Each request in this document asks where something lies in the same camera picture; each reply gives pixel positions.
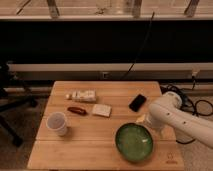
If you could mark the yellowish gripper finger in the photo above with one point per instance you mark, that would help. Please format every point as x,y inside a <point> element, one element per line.
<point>141,119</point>

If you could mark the green ceramic bowl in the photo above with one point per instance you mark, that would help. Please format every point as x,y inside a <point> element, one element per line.
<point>134,142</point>

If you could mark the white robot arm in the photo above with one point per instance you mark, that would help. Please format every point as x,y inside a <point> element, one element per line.
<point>166,110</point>

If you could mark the black smartphone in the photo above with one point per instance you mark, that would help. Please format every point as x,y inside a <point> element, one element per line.
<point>138,101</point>

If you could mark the dark red chili pepper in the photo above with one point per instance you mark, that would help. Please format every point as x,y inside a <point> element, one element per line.
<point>77,110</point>

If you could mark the white plastic cup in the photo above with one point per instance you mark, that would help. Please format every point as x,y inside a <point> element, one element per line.
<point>56,122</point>

